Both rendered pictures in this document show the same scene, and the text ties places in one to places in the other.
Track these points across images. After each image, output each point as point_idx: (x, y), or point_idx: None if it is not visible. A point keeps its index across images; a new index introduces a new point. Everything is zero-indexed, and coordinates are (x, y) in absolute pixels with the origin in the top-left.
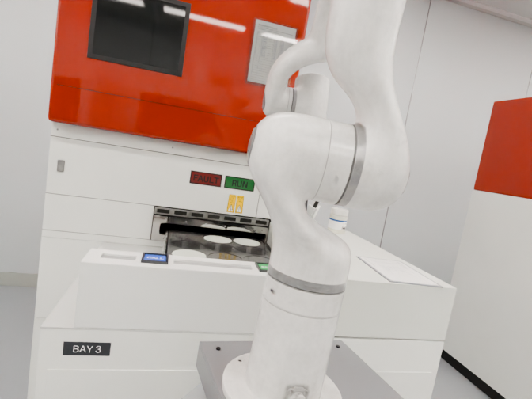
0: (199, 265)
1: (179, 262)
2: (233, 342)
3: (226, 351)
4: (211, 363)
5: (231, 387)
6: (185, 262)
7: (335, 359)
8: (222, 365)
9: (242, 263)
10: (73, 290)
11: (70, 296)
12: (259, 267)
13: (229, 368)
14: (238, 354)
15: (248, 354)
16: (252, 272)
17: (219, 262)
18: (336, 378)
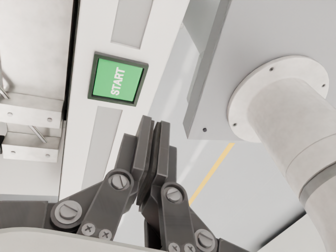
0: (105, 172)
1: (86, 185)
2: (198, 114)
3: (209, 123)
4: (221, 138)
5: (258, 139)
6: (85, 180)
7: (275, 10)
8: (226, 132)
9: (84, 115)
10: (22, 191)
11: (39, 191)
12: (122, 103)
13: (240, 134)
14: (218, 116)
15: (230, 115)
16: (138, 115)
17: (86, 147)
18: (298, 39)
